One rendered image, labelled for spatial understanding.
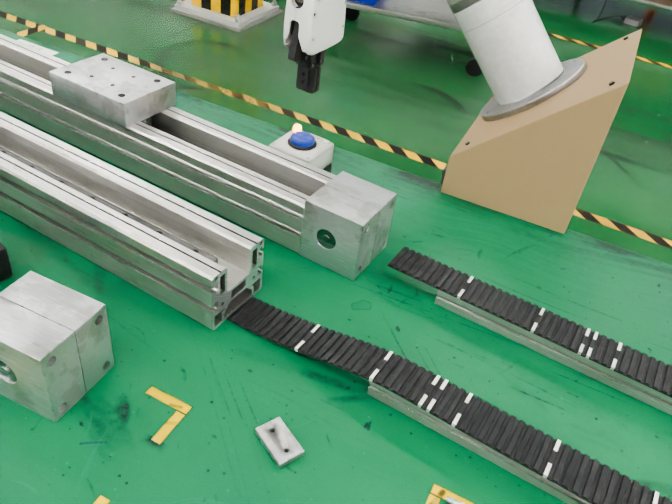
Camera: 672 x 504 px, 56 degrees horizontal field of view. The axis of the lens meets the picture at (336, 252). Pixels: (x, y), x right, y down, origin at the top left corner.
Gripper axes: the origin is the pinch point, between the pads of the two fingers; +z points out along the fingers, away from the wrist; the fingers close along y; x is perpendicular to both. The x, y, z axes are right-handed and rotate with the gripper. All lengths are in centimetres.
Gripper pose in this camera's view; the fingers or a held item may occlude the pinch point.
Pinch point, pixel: (308, 77)
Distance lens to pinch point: 100.0
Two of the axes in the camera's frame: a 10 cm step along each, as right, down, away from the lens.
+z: -1.2, 7.8, 6.2
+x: -8.5, -4.0, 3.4
